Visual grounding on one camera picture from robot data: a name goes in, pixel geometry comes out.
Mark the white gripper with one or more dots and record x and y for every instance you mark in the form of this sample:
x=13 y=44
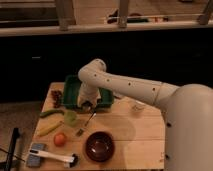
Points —
x=89 y=94

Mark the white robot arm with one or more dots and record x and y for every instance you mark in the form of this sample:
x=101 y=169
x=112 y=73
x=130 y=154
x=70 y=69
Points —
x=187 y=109

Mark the green plastic tray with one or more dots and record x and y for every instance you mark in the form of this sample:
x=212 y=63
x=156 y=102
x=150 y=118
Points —
x=71 y=92

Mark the light green cup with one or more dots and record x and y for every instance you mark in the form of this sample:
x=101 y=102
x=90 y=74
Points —
x=70 y=118

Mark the bunch of dark grapes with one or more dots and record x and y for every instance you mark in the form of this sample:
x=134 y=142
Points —
x=56 y=96

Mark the metal fork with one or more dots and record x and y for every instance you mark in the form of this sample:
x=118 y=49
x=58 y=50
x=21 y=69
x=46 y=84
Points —
x=81 y=130

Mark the green cucumber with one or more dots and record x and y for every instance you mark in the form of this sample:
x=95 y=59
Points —
x=50 y=112

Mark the orange fruit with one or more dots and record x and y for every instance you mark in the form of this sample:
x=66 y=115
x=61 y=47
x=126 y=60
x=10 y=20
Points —
x=60 y=139

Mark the dark red bowl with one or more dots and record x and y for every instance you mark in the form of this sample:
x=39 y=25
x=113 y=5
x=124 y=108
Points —
x=100 y=146

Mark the yellow banana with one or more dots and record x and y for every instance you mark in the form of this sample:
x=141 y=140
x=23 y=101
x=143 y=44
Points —
x=47 y=130

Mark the black stand left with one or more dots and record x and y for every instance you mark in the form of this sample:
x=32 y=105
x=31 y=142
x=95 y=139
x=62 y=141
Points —
x=11 y=160

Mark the wooden railing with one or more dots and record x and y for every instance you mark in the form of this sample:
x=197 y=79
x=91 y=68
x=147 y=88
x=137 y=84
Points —
x=49 y=17

